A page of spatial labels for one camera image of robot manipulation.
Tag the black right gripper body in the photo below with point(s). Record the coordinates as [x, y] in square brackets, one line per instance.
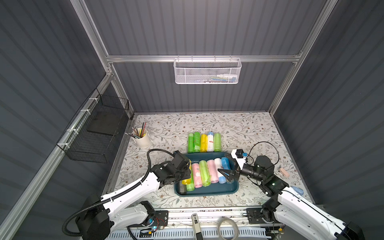
[236, 172]

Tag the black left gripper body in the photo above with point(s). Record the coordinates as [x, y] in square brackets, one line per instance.
[186, 167]

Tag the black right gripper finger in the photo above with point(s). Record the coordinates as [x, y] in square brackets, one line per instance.
[230, 173]
[232, 162]

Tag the yellow trash bag roll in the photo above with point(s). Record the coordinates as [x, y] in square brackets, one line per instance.
[187, 180]
[204, 143]

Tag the pink trash bag roll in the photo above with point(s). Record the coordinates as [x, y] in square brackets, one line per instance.
[197, 175]
[213, 171]

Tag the grey trash bag roll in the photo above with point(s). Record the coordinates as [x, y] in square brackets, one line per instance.
[182, 189]

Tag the pale green trash bag roll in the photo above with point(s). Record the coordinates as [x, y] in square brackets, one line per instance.
[205, 174]

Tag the bright green trash bag roll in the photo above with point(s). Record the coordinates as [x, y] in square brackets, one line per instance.
[190, 142]

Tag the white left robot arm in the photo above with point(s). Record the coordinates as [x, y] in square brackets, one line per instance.
[101, 216]

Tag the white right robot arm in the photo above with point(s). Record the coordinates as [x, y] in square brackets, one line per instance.
[285, 205]

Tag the teal plastic storage box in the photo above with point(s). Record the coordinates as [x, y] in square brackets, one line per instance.
[214, 189]

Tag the light green trash bag roll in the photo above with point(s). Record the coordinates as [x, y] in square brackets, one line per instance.
[217, 142]

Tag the white blue trash bag roll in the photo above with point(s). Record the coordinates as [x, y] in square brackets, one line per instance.
[210, 142]

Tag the dark green trash bag roll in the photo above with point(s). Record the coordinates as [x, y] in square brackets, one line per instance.
[197, 142]

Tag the pink eraser block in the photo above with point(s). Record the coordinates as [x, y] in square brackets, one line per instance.
[283, 172]

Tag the white pen cup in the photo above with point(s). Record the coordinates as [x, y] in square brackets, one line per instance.
[140, 136]

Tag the blue small object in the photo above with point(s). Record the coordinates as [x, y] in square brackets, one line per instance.
[298, 190]

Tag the grey handheld device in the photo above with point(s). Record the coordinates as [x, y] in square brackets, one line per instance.
[197, 227]

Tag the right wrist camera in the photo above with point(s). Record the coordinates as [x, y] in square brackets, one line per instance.
[240, 157]

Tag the black wire wall basket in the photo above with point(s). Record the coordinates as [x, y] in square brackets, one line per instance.
[97, 134]

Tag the white wire wall basket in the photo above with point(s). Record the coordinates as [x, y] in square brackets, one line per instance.
[212, 71]

